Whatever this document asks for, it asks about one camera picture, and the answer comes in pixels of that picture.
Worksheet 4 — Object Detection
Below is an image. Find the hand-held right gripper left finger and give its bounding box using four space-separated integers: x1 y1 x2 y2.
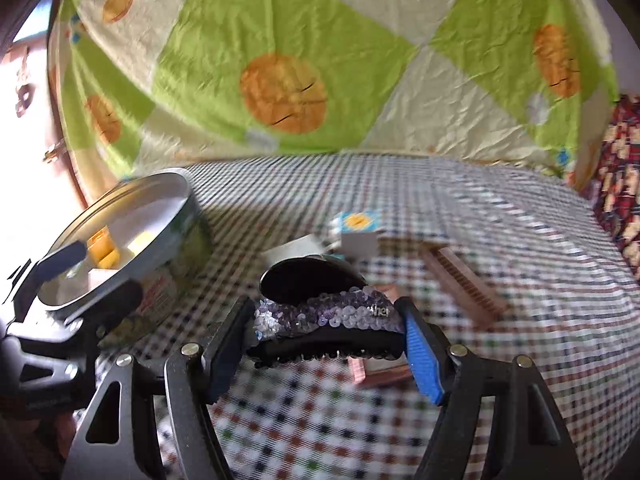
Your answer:
62 296 256 480

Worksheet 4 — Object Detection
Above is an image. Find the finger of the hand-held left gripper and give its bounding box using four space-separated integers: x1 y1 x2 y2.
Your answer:
7 280 144 356
7 239 90 308

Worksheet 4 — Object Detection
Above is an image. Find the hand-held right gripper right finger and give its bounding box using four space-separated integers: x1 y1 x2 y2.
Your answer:
395 296 583 480

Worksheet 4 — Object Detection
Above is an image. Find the yellow toy building block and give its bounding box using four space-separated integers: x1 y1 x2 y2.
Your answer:
86 227 121 267

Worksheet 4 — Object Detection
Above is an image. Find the brown folding comb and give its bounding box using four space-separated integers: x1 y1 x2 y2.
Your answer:
425 247 508 331

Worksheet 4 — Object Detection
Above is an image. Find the round printed cookie tin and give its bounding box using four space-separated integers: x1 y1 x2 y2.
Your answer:
37 167 216 351

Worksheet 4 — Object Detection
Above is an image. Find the black sequined hair clip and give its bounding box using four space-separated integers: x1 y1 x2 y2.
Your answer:
245 285 407 368

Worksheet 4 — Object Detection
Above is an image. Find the black glossy oval disc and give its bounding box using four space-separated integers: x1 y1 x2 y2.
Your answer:
259 255 366 306

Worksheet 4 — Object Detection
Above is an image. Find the checked bed cloth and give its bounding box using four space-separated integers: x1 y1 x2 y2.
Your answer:
95 154 640 480

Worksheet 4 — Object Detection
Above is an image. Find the white flat card box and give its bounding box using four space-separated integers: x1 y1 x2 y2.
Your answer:
262 235 332 267

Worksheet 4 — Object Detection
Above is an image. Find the white cube with sunflower print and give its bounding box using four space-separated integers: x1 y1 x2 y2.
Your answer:
328 210 382 261

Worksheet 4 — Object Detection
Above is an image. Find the brown wooden door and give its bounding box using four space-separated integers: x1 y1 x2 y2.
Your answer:
0 0 96 261

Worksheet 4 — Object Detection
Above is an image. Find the red plaid bear cloth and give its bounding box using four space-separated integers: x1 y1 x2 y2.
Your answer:
582 94 640 281

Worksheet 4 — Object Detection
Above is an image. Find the green basketball print sheet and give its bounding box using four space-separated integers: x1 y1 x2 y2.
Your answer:
47 0 621 188

